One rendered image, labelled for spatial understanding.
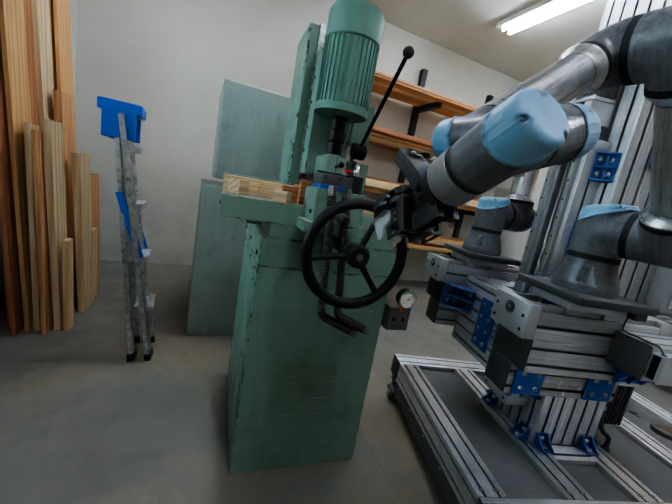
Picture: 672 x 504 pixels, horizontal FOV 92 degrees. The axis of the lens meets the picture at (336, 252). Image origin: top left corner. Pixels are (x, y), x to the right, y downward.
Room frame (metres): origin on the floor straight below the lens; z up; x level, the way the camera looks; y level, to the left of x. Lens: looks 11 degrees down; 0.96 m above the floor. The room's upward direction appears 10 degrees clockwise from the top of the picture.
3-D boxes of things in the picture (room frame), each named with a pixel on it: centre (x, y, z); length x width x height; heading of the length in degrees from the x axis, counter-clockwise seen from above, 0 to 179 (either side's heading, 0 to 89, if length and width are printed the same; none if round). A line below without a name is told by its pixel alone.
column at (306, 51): (1.41, 0.17, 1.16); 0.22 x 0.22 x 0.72; 20
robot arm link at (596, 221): (0.87, -0.68, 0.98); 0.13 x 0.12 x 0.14; 32
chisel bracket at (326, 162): (1.15, 0.07, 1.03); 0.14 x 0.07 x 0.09; 20
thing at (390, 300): (1.09, -0.23, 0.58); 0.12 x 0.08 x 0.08; 20
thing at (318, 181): (0.94, 0.03, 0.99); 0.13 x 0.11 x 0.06; 110
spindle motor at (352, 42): (1.13, 0.07, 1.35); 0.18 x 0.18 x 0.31
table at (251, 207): (1.02, 0.06, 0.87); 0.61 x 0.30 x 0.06; 110
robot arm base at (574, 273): (0.87, -0.68, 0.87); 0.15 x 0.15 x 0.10
